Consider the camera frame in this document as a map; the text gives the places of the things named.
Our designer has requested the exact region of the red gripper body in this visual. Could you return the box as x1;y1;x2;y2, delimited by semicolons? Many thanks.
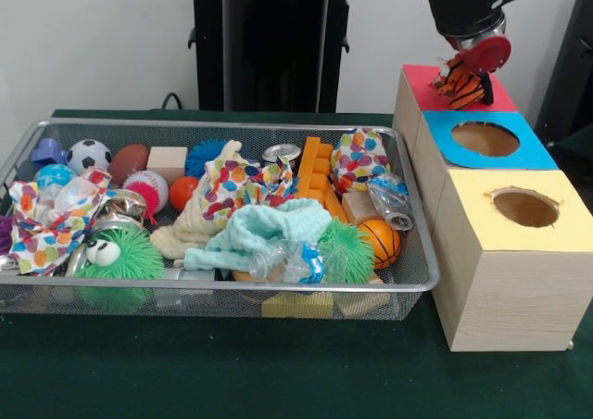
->
463;34;512;77

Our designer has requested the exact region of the orange striped plush tiger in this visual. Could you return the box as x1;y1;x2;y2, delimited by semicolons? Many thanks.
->
433;57;496;111

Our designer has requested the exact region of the polka dot cloth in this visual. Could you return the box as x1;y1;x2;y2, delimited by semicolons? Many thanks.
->
330;127;392;193

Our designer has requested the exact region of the green spiky ball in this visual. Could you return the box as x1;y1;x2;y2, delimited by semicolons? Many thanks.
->
318;220;377;286

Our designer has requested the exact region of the light teal waffle cloth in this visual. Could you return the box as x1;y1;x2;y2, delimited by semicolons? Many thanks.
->
176;197;333;273

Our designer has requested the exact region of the cream waffle cloth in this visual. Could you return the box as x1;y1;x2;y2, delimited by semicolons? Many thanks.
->
150;141;244;260

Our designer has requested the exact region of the heart print cloth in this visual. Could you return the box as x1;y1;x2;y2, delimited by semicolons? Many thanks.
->
7;167;112;276

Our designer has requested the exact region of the wooden box with three holes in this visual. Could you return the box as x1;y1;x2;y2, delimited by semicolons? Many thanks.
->
392;64;593;352

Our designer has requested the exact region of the black panel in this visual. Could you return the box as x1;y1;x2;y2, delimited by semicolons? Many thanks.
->
537;0;593;151

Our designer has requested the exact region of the orange toy block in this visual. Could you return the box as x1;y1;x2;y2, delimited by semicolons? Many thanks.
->
296;137;348;223

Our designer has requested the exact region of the orange mini basketball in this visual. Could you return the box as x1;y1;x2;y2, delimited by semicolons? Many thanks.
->
357;217;403;270

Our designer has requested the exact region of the white colourful print cloth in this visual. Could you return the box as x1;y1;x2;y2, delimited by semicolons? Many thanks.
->
199;155;299;230

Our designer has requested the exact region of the dark green tablecloth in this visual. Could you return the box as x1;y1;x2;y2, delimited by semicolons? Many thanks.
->
0;108;593;419

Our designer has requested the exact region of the small soccer ball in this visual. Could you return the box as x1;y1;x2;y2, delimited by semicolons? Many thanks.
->
68;139;113;175

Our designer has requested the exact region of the green fuzzy monster toy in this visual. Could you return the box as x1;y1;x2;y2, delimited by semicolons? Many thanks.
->
74;224;166;286

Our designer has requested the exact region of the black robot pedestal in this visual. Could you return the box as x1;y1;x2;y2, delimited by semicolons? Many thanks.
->
179;0;372;114

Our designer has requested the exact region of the clear wire mesh bin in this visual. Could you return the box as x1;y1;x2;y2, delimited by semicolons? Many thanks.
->
0;118;439;323

